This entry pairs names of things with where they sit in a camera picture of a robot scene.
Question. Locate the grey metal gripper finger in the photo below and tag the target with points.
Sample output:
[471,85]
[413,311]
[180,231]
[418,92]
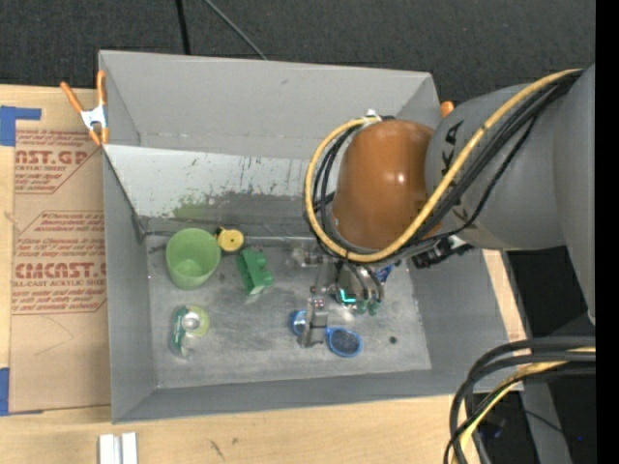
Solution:
[316,322]
[309,259]

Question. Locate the grey metal bin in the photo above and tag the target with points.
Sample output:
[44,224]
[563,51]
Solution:
[271,351]

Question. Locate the green toy building block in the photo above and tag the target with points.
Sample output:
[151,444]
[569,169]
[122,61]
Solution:
[254,269]

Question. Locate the yellow round tape measure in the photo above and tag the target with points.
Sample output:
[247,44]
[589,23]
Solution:
[230,240]

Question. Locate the green plastic cup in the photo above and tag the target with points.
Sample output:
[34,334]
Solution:
[191,259]

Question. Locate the clear and green round container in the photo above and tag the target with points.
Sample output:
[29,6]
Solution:
[188,329]

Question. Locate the brown cardboard board, red print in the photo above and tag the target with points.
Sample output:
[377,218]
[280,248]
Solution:
[58,346]

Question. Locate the black cylinder on white bracket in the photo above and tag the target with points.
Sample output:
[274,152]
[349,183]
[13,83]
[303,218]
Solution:
[432,255]

